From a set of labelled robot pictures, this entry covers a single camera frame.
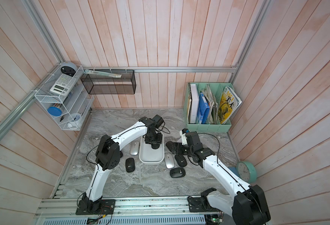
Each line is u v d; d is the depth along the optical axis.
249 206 0.39
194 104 0.93
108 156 0.55
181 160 0.88
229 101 0.97
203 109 0.95
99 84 1.06
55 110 0.76
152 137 0.80
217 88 1.03
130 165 0.86
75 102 0.83
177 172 0.84
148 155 0.91
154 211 0.73
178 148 0.73
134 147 0.95
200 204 0.73
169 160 0.89
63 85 0.78
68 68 0.81
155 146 0.90
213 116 1.01
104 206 0.73
